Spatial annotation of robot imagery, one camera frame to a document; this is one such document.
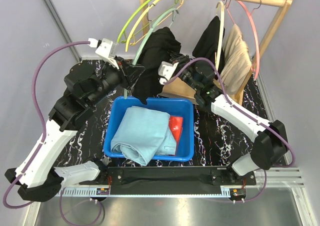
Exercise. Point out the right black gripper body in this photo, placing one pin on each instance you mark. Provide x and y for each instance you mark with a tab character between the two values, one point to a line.
186	75

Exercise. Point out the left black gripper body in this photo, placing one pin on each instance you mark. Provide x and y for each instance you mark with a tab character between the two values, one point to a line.
113	77

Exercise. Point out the mint green hanger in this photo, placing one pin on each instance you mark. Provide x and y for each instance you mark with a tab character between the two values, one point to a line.
150	39

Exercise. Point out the black trousers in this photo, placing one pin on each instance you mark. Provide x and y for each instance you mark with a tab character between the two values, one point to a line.
207	46
155	64

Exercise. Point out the yellow plastic hanger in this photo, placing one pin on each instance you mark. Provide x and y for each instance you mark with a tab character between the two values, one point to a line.
159	10

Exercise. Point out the green plastic hanger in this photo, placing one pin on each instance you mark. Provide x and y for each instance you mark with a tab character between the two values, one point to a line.
139	23

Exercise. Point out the red white patterned trousers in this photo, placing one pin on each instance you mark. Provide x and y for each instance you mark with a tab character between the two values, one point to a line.
176	128

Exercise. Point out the light blue trousers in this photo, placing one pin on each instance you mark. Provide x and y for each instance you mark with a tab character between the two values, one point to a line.
142	134

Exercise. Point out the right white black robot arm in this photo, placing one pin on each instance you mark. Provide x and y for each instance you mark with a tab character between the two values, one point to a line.
269	138

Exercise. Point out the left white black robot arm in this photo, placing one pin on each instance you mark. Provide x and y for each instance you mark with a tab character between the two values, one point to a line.
37	178

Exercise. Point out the beige trousers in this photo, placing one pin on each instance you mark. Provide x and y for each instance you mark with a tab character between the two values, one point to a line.
237	61

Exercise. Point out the cream plastic hanger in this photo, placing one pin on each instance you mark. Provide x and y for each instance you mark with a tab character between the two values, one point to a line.
220	7

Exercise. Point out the pink plastic hanger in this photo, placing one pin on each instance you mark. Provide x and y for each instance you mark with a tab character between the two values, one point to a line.
252	31

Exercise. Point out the wooden clothes rack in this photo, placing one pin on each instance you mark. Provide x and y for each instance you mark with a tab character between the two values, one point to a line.
178	89

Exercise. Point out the blue plastic bin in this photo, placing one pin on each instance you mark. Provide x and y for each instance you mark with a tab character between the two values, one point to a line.
175	107

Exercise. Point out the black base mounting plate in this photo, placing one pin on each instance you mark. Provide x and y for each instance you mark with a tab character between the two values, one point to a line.
176	181

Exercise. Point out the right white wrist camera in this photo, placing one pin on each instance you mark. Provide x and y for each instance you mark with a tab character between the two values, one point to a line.
166	71

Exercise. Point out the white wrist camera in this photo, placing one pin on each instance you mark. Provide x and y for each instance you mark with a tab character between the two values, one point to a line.
106	50
166	71

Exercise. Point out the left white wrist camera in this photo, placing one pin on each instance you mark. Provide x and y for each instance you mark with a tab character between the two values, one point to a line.
106	50

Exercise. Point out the aluminium rail frame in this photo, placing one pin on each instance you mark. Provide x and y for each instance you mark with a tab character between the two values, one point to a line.
286	178

